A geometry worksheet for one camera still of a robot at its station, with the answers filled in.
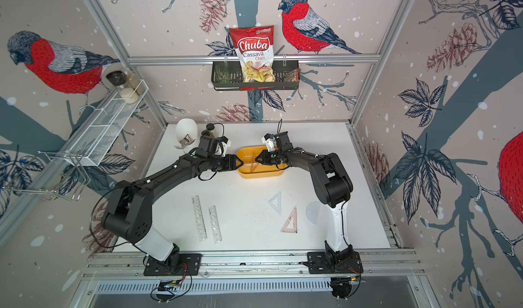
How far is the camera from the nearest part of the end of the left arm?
780 mm

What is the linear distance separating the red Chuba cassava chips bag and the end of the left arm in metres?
0.35

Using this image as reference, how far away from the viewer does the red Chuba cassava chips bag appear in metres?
0.81

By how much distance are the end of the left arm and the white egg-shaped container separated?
0.32m
